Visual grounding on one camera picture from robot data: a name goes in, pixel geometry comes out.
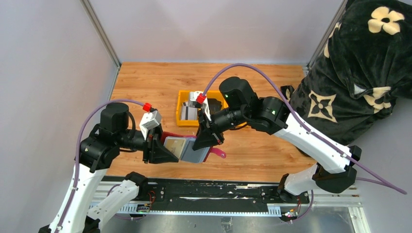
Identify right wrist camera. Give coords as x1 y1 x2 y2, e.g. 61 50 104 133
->
188 91 211 120

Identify black floral blanket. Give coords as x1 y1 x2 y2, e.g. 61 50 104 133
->
281 0 412 146

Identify black cards stack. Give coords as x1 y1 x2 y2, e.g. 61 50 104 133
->
208 99 223 114

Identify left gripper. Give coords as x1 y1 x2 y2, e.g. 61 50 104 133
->
118 122 181 163

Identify purple cable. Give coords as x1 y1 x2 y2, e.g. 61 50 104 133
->
196 63 408 223
53 98 154 233

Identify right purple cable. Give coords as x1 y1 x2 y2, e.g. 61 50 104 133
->
196 63 408 223

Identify aluminium frame rail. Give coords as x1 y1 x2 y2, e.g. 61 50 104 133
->
58 181 371 233

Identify tan logo card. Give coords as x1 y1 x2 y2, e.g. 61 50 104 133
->
164 136 186 158

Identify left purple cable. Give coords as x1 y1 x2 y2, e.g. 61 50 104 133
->
53 98 154 233

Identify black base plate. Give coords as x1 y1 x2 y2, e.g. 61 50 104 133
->
134 178 310 213

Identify left yellow bin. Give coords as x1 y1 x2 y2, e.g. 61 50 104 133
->
175 90 198 127

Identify white cards stack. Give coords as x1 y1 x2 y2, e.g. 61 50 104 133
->
180 101 198 121

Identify red leather card holder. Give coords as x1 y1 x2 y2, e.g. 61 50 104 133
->
161 132 226 164

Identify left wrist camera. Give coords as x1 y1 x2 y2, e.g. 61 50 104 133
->
139 110 162 140

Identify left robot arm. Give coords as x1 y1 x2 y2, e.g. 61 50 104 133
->
40 99 179 233

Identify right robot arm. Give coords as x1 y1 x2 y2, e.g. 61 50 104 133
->
193 77 361 203

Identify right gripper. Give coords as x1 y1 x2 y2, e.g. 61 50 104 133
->
192 107 248 150

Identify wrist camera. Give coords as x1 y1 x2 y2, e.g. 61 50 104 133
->
139 110 162 140
188 91 211 120

